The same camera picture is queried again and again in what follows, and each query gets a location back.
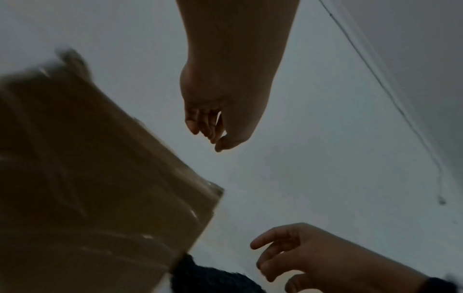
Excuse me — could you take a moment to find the paper box with tall flap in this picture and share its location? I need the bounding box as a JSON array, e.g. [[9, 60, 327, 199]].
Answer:
[[0, 48, 225, 293]]

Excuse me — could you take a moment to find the pile of black bubble wrap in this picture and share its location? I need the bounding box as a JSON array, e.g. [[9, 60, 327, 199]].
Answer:
[[169, 253, 267, 293]]

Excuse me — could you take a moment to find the person's left hand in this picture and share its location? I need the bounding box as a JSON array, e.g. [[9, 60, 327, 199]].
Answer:
[[179, 0, 301, 153]]

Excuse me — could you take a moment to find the person's right hand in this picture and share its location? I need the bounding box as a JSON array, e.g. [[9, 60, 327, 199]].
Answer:
[[249, 223, 430, 293]]

